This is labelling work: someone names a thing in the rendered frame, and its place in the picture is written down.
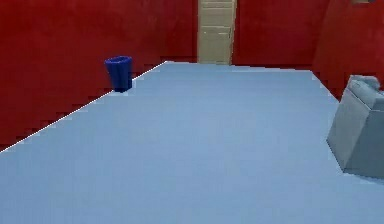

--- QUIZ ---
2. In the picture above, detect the beige room door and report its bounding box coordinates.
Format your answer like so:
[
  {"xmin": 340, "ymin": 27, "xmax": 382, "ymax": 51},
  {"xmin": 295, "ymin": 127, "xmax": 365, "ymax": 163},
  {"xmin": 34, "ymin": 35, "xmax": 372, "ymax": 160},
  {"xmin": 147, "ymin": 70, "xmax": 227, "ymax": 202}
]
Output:
[{"xmin": 197, "ymin": 0, "xmax": 238, "ymax": 66}]

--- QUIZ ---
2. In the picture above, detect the blue waste bin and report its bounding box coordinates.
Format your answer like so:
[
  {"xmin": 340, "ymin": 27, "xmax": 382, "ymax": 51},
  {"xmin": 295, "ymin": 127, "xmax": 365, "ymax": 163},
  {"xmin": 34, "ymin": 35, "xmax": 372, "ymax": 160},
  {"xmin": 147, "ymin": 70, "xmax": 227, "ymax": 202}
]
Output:
[{"xmin": 104, "ymin": 55, "xmax": 134, "ymax": 94}]

